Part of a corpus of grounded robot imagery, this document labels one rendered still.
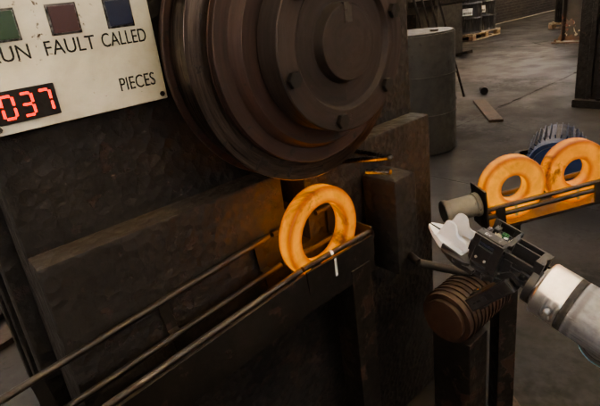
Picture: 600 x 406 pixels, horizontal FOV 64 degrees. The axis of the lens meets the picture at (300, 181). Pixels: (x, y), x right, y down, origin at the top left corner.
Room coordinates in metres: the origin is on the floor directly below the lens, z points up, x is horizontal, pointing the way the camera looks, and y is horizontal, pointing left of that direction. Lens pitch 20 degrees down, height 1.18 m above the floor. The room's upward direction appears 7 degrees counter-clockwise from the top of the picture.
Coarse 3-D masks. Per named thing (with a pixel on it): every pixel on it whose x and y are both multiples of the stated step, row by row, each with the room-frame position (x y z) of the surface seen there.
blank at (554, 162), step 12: (564, 144) 1.06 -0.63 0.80; (576, 144) 1.06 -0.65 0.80; (588, 144) 1.06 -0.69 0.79; (552, 156) 1.06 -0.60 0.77; (564, 156) 1.05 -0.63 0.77; (576, 156) 1.06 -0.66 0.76; (588, 156) 1.06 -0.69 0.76; (552, 168) 1.05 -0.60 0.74; (564, 168) 1.05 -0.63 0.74; (588, 168) 1.06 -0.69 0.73; (552, 180) 1.05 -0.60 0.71; (564, 180) 1.05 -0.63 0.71; (576, 180) 1.08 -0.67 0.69; (588, 180) 1.06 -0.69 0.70
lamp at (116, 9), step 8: (112, 0) 0.77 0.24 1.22; (120, 0) 0.78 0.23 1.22; (112, 8) 0.77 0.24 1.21; (120, 8) 0.77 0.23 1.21; (128, 8) 0.78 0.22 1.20; (112, 16) 0.77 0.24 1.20; (120, 16) 0.77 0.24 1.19; (128, 16) 0.78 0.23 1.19; (112, 24) 0.76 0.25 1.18; (120, 24) 0.77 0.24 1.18
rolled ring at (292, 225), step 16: (304, 192) 0.85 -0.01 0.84; (320, 192) 0.85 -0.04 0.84; (336, 192) 0.88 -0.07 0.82; (288, 208) 0.83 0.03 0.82; (304, 208) 0.82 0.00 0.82; (336, 208) 0.90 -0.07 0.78; (352, 208) 0.90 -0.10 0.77; (288, 224) 0.81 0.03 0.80; (336, 224) 0.91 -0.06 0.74; (352, 224) 0.90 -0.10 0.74; (288, 240) 0.79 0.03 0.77; (336, 240) 0.89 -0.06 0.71; (288, 256) 0.79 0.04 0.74; (304, 256) 0.81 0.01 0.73; (304, 272) 0.81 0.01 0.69
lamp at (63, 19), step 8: (48, 8) 0.71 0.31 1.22; (56, 8) 0.72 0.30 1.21; (64, 8) 0.72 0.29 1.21; (72, 8) 0.73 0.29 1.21; (56, 16) 0.72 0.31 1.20; (64, 16) 0.72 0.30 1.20; (72, 16) 0.73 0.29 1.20; (56, 24) 0.71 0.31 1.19; (64, 24) 0.72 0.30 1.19; (72, 24) 0.73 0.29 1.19; (56, 32) 0.71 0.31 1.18
